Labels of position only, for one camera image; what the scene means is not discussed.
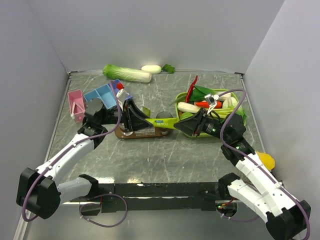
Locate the napa cabbage in basket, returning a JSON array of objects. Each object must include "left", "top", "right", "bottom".
[{"left": 221, "top": 96, "right": 247, "bottom": 120}]

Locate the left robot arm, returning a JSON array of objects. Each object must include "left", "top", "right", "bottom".
[{"left": 16, "top": 98, "right": 152, "bottom": 219}]

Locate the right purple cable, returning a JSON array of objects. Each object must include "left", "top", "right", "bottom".
[{"left": 219, "top": 89, "right": 312, "bottom": 240}]

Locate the orange carrot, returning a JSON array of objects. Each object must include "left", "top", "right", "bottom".
[{"left": 194, "top": 101, "right": 223, "bottom": 109}]

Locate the green plastic vegetable basket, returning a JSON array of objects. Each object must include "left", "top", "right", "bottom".
[{"left": 173, "top": 86, "right": 246, "bottom": 142}]

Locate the purple drawer box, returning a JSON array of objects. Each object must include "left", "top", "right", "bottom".
[{"left": 110, "top": 79, "right": 132, "bottom": 103}]

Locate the pink drawer box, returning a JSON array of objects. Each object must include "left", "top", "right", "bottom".
[{"left": 67, "top": 89, "right": 86, "bottom": 123}]

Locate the green scallion leaf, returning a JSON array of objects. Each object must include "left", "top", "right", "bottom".
[{"left": 169, "top": 96, "right": 186, "bottom": 106}]

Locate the yellow cabbage by arm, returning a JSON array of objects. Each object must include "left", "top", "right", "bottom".
[{"left": 256, "top": 151, "right": 276, "bottom": 172}]

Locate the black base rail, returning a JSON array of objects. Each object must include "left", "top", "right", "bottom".
[{"left": 70, "top": 182, "right": 232, "bottom": 213}]

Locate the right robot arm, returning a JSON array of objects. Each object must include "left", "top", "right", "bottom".
[{"left": 173, "top": 109, "right": 311, "bottom": 240}]

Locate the frosted clear glass cup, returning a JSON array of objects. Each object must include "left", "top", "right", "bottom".
[{"left": 119, "top": 123, "right": 133, "bottom": 136}]

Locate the napa cabbage on table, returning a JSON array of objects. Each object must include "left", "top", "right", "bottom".
[{"left": 102, "top": 64, "right": 152, "bottom": 83}]

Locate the purple cable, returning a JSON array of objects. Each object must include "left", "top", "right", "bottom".
[
  {"left": 21, "top": 80, "right": 128, "bottom": 228},
  {"left": 219, "top": 89, "right": 312, "bottom": 240}
]

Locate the white daikon radish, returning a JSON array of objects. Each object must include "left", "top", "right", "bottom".
[{"left": 141, "top": 64, "right": 176, "bottom": 74}]

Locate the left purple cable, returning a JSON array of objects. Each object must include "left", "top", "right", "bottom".
[{"left": 21, "top": 80, "right": 128, "bottom": 228}]

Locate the white celery stalk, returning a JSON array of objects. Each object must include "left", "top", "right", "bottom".
[{"left": 177, "top": 102, "right": 227, "bottom": 118}]

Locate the aluminium frame rail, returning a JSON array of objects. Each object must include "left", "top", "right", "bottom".
[{"left": 12, "top": 182, "right": 290, "bottom": 240}]

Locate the round green cabbage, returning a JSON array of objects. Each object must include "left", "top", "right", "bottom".
[{"left": 180, "top": 112, "right": 194, "bottom": 121}]

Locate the bok choy in basket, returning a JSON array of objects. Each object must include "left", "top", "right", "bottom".
[{"left": 188, "top": 85, "right": 227, "bottom": 102}]

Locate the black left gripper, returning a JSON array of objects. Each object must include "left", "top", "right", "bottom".
[{"left": 99, "top": 98, "right": 153, "bottom": 132}]

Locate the brown wooden tray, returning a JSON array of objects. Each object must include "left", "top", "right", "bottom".
[{"left": 114, "top": 123, "right": 173, "bottom": 140}]

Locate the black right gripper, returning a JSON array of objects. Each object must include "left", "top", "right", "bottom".
[{"left": 173, "top": 107, "right": 231, "bottom": 142}]

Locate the dark glass cup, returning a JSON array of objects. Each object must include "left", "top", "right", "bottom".
[{"left": 156, "top": 111, "right": 173, "bottom": 136}]

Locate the teal drawer box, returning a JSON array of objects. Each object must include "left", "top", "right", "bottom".
[{"left": 84, "top": 89, "right": 100, "bottom": 103}]

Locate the clear textured plastic holder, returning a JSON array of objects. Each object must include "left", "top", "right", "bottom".
[{"left": 134, "top": 127, "right": 156, "bottom": 138}]

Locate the red chili pepper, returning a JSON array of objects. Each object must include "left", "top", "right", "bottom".
[{"left": 185, "top": 75, "right": 198, "bottom": 103}]

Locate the green toothpaste tube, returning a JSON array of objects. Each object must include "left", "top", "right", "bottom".
[
  {"left": 142, "top": 106, "right": 151, "bottom": 118},
  {"left": 145, "top": 117, "right": 179, "bottom": 129}
]

